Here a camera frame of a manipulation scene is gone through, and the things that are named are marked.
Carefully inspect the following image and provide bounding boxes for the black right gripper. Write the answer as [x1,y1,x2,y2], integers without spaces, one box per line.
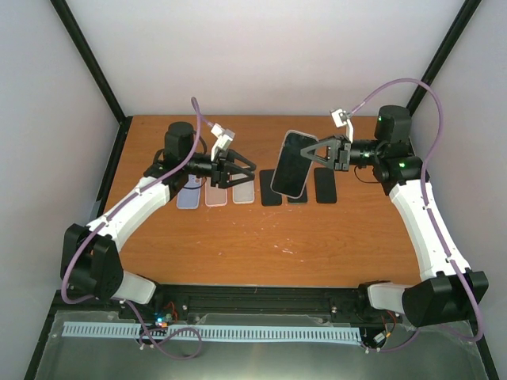
[300,135,383,171]

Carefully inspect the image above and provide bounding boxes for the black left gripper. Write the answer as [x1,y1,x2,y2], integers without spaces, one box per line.
[185,150,257,189]

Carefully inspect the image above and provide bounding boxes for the black phone from lilac case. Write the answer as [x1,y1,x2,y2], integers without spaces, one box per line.
[314,167,337,204]

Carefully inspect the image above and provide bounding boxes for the cream white phone case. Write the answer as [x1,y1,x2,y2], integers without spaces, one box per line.
[232,181,255,204]

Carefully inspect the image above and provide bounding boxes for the dark grey phone corner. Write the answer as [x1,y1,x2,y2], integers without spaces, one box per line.
[270,129,319,199]

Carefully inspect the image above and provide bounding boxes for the dark green phone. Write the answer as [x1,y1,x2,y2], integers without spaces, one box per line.
[288,192,308,204]

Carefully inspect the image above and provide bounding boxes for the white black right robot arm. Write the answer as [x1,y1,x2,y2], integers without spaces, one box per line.
[300,105,489,327]

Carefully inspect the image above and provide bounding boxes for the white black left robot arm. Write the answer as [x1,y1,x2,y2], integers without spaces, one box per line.
[60,121,256,319]

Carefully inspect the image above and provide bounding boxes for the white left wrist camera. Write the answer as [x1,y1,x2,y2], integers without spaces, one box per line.
[211,123,235,162]

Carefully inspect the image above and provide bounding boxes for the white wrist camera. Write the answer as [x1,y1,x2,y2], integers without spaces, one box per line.
[211,123,235,162]
[330,108,354,143]

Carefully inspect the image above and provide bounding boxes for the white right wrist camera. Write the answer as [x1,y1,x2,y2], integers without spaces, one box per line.
[330,108,354,143]

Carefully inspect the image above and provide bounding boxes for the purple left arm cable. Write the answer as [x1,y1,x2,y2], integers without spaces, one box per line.
[59,96,217,359]

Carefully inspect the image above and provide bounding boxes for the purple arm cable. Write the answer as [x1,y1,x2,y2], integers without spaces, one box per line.
[348,78,485,354]
[59,96,217,359]

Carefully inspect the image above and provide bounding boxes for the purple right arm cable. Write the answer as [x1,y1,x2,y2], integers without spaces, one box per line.
[348,78,485,354]

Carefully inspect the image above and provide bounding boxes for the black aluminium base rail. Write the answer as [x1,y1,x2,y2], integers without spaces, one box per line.
[51,283,475,329]

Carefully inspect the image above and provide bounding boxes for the black right frame post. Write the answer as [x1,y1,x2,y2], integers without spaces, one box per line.
[406,0,482,117]

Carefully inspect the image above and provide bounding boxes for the black frame post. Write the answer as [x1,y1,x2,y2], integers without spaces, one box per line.
[49,0,134,127]
[406,0,482,117]

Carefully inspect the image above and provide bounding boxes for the light blue slotted cable duct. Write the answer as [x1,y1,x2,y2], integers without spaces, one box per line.
[61,321,362,345]

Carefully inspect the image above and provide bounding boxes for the black left frame post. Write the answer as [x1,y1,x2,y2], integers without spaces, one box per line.
[49,0,134,127]

